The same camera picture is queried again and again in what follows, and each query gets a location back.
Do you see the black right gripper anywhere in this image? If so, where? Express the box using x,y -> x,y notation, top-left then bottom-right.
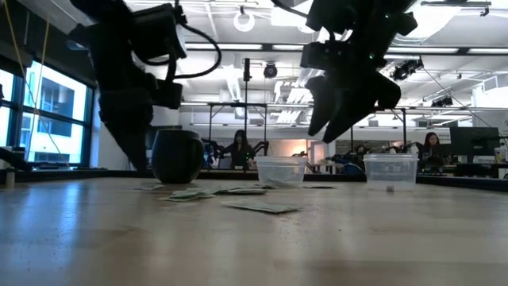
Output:
305,37 -> 402,144

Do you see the white ring lamp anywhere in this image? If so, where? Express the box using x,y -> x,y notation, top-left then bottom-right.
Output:
233,10 -> 256,33

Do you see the black background rig frame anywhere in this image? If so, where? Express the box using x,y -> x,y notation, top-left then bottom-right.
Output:
180,101 -> 269,170

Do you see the black computer monitor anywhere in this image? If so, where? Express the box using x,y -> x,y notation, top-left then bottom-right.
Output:
449,126 -> 501,164

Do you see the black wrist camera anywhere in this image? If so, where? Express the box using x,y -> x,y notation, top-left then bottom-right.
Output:
300,41 -> 338,71
133,2 -> 188,61

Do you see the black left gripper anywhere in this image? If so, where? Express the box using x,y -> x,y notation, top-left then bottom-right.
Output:
94,59 -> 183,172

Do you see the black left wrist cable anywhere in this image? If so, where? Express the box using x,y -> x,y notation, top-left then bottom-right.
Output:
172,21 -> 222,79

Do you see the yellow power cable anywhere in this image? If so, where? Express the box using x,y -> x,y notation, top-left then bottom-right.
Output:
2,0 -> 64,160

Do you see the black ceiling spotlight cluster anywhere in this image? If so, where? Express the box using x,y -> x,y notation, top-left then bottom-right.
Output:
391,58 -> 425,83

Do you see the large glass window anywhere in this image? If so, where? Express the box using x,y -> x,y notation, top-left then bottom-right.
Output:
0,59 -> 96,168

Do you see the long ceiling light strip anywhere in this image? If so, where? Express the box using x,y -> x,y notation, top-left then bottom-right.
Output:
184,42 -> 508,56

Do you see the person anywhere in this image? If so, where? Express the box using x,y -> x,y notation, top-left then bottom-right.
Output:
419,131 -> 448,172
221,129 -> 258,171

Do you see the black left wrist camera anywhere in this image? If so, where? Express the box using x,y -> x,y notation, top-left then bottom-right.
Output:
133,2 -> 188,61

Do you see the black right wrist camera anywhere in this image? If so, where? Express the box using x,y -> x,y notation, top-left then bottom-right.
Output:
300,41 -> 338,71

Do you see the clear round plastic container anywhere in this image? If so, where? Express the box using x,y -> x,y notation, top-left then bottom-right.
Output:
254,155 -> 309,189
363,153 -> 420,192

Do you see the black aluminium rig frame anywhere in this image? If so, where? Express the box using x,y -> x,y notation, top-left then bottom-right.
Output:
0,168 -> 508,194

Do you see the dark mug yellow inside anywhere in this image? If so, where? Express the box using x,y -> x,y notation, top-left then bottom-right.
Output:
151,129 -> 206,184

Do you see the dark wall screen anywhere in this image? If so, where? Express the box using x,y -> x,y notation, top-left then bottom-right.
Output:
144,125 -> 184,151

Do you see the black tripod stand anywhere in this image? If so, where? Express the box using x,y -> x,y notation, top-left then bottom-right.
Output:
242,58 -> 252,172

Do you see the open laptop computer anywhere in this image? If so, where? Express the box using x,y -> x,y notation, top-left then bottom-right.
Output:
431,143 -> 452,159

